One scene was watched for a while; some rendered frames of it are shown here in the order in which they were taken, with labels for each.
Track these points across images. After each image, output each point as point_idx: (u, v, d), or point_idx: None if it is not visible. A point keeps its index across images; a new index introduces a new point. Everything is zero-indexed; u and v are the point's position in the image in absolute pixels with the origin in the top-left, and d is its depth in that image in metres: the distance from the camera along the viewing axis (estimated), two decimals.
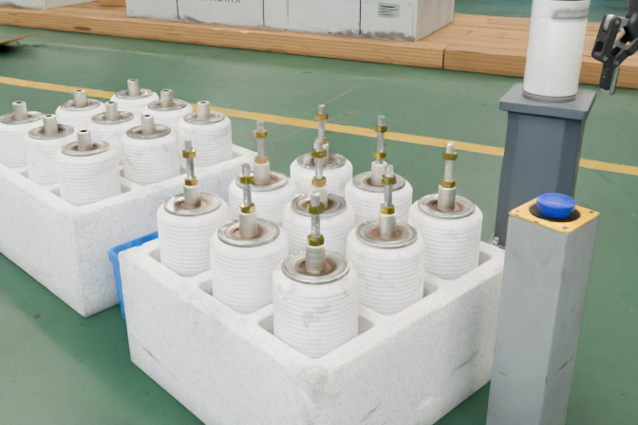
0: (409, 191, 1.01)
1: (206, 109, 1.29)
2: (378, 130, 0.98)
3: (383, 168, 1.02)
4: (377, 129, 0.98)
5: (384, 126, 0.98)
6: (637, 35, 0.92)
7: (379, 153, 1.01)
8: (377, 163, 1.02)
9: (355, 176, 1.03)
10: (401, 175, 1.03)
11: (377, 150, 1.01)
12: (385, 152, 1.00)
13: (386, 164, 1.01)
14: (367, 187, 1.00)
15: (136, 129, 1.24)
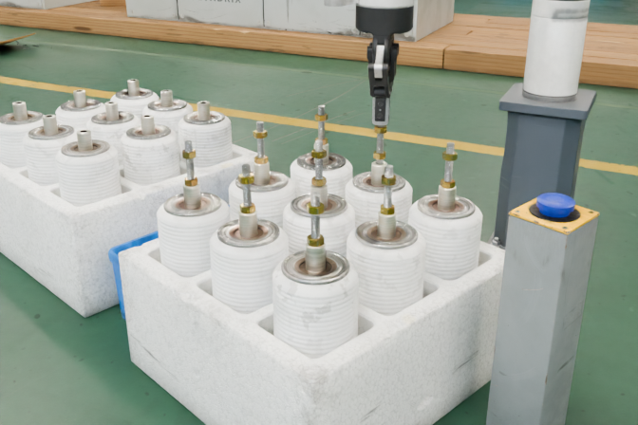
0: (409, 191, 1.01)
1: (206, 109, 1.29)
2: (386, 129, 0.99)
3: (383, 168, 1.02)
4: (386, 129, 0.99)
5: None
6: (389, 59, 0.92)
7: (374, 157, 1.00)
8: (377, 163, 1.02)
9: (355, 176, 1.03)
10: (401, 175, 1.03)
11: (376, 155, 1.00)
12: None
13: (386, 164, 1.01)
14: (367, 187, 1.00)
15: (136, 129, 1.24)
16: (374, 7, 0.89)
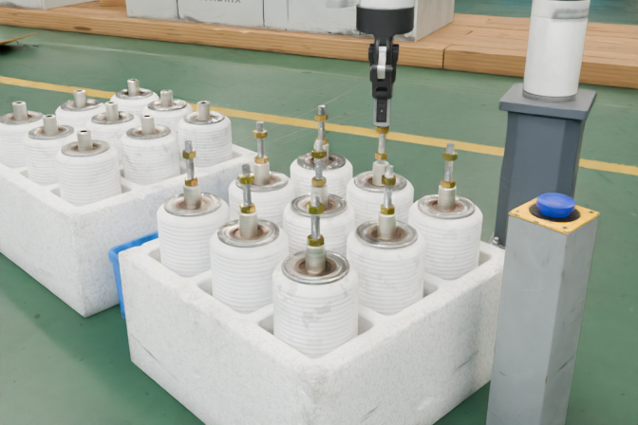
0: (409, 192, 1.00)
1: (206, 109, 1.29)
2: (379, 127, 1.00)
3: (384, 168, 1.02)
4: (380, 127, 1.00)
5: (376, 126, 0.99)
6: (391, 60, 0.92)
7: (386, 157, 1.00)
8: (379, 163, 1.02)
9: (357, 175, 1.03)
10: (403, 176, 1.03)
11: (387, 154, 1.00)
12: (377, 154, 1.00)
13: (388, 164, 1.01)
14: (367, 186, 1.00)
15: (136, 129, 1.24)
16: (376, 8, 0.89)
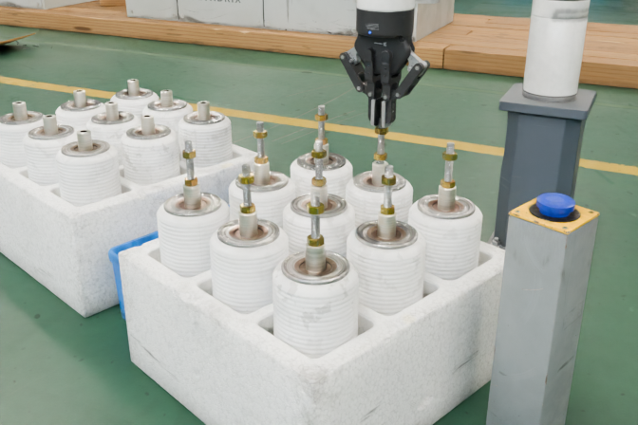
0: (408, 192, 1.00)
1: (206, 109, 1.29)
2: (377, 131, 0.99)
3: (384, 168, 1.02)
4: (377, 131, 0.99)
5: (384, 129, 0.98)
6: (361, 56, 0.96)
7: (381, 155, 1.02)
8: (379, 163, 1.02)
9: (357, 175, 1.04)
10: (403, 176, 1.03)
11: None
12: (385, 154, 1.00)
13: (387, 164, 1.01)
14: (365, 186, 1.00)
15: (136, 129, 1.24)
16: None
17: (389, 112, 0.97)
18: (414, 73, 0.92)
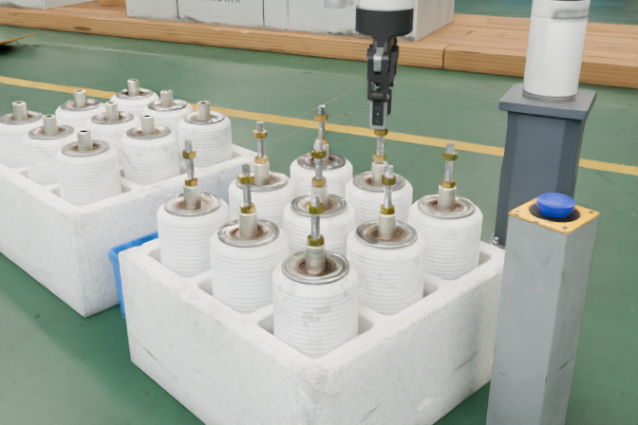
0: (383, 198, 0.98)
1: (206, 109, 1.29)
2: (380, 129, 1.00)
3: None
4: (381, 129, 1.00)
5: (374, 128, 0.99)
6: (388, 62, 0.92)
7: (384, 160, 1.00)
8: (385, 164, 1.02)
9: None
10: (401, 185, 1.00)
11: (384, 157, 1.00)
12: (374, 155, 1.00)
13: (382, 166, 1.00)
14: (359, 178, 1.03)
15: (136, 129, 1.24)
16: (374, 9, 0.89)
17: (389, 97, 1.01)
18: None
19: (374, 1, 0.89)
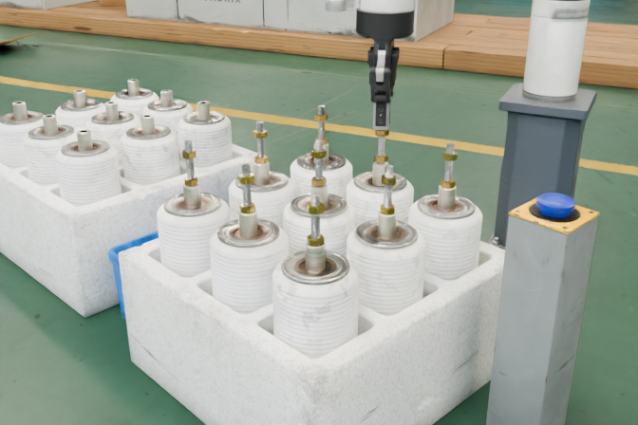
0: None
1: (206, 109, 1.29)
2: (376, 133, 0.99)
3: (374, 172, 1.01)
4: (376, 132, 0.99)
5: (383, 131, 0.98)
6: (390, 64, 0.93)
7: (384, 157, 1.01)
8: (379, 169, 1.00)
9: (399, 187, 1.00)
10: (354, 180, 1.02)
11: None
12: (385, 157, 1.00)
13: (374, 162, 1.02)
14: (397, 177, 1.03)
15: (136, 129, 1.24)
16: (375, 12, 0.90)
17: None
18: None
19: (376, 4, 0.89)
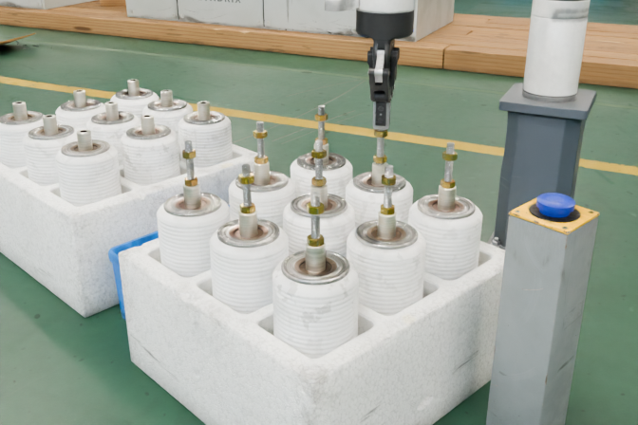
0: None
1: (206, 109, 1.29)
2: (385, 134, 0.99)
3: (373, 172, 1.01)
4: (384, 134, 0.99)
5: (385, 129, 0.99)
6: (389, 64, 0.92)
7: (373, 159, 1.01)
8: (378, 169, 1.00)
9: (397, 187, 0.99)
10: (353, 180, 1.02)
11: (374, 157, 1.00)
12: None
13: (373, 162, 1.02)
14: (396, 177, 1.03)
15: (136, 129, 1.24)
16: (374, 11, 0.90)
17: None
18: None
19: (375, 3, 0.89)
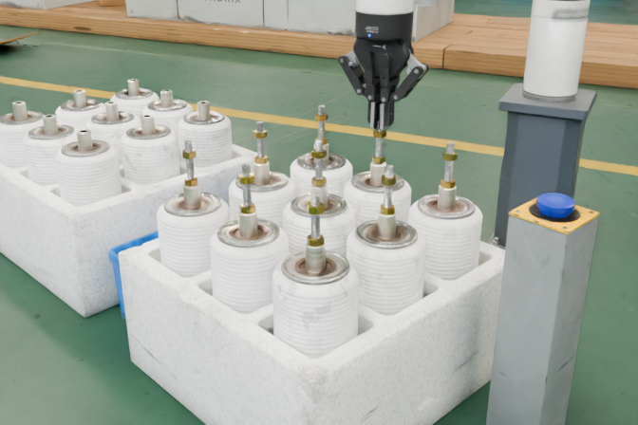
0: None
1: (206, 109, 1.29)
2: (381, 131, 1.00)
3: (371, 172, 1.01)
4: (382, 131, 1.00)
5: (374, 129, 1.00)
6: (360, 59, 0.96)
7: (380, 162, 1.00)
8: (375, 169, 1.00)
9: (393, 188, 0.99)
10: (352, 178, 1.02)
11: (383, 159, 1.00)
12: (372, 157, 1.01)
13: (372, 161, 1.02)
14: (396, 178, 1.03)
15: (136, 129, 1.24)
16: None
17: (387, 115, 0.97)
18: (413, 76, 0.92)
19: None
